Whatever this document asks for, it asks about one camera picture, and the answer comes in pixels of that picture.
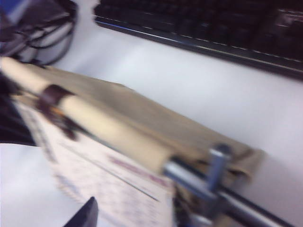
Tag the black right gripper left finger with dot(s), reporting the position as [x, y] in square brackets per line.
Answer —
[86, 216]

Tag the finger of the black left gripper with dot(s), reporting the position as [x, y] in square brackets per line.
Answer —
[9, 123]

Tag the white desk calendar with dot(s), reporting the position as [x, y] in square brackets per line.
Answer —
[106, 189]

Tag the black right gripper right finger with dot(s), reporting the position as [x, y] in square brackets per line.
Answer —
[184, 215]

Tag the black keyboard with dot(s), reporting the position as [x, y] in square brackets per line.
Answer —
[213, 23]

